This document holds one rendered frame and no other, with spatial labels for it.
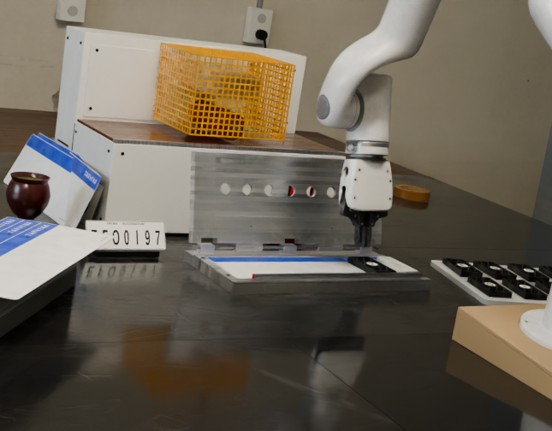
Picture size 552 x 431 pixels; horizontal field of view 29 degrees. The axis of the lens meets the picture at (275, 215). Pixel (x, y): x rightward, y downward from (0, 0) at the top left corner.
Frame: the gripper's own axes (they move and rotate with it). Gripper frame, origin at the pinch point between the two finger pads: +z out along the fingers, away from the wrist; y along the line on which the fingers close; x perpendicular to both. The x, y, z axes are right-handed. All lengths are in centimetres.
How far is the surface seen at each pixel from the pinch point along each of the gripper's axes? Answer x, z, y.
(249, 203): 12.3, -5.3, -18.8
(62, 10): 170, -62, -5
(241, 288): -6.0, 9.0, -29.8
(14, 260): -18, 3, -74
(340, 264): 4.2, 5.9, -2.2
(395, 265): -0.5, 5.6, 8.0
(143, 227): 17.7, -0.2, -38.7
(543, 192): 173, -9, 216
